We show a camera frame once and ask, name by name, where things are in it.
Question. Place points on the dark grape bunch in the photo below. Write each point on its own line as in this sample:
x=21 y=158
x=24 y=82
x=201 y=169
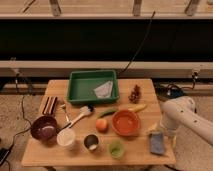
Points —
x=135 y=95

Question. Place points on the green plastic cup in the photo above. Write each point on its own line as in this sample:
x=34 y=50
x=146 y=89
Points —
x=116 y=149

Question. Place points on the grey folded cloth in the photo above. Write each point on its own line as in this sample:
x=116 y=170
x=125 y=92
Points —
x=104 y=91

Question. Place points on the orange peach fruit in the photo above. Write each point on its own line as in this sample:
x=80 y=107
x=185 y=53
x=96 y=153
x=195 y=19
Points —
x=101 y=125

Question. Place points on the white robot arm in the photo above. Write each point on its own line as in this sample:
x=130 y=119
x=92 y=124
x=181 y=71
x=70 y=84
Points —
x=181 y=111

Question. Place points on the blue device on floor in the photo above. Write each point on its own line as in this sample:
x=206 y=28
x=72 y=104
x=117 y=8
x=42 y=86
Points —
x=171 y=93

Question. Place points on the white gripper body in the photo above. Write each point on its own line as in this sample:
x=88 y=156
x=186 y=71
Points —
x=158 y=127

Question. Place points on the metal cup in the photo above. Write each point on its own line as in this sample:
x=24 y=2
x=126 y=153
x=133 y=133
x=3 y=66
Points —
x=91 y=142

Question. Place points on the green plastic bin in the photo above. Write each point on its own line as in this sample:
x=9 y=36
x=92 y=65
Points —
x=82 y=84

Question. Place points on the metal spoon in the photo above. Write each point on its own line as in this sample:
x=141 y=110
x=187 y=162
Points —
x=63 y=107

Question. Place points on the blue sponge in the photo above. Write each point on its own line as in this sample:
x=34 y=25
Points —
x=157 y=143

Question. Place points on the dark purple bowl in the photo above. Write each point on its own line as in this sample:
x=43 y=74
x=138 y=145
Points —
x=44 y=128

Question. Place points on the yellow banana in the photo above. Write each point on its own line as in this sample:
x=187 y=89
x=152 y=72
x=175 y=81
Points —
x=137 y=108

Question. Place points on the orange bowl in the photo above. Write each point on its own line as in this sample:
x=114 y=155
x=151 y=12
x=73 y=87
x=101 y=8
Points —
x=126 y=123

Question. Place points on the striped brown block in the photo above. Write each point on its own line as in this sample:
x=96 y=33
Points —
x=49 y=105

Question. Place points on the green pepper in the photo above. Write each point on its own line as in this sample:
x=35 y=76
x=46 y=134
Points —
x=107 y=112

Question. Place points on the white dish brush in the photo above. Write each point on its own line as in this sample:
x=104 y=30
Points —
x=84 y=112

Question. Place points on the white cup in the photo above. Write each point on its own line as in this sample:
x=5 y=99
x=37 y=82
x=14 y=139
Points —
x=66 y=138

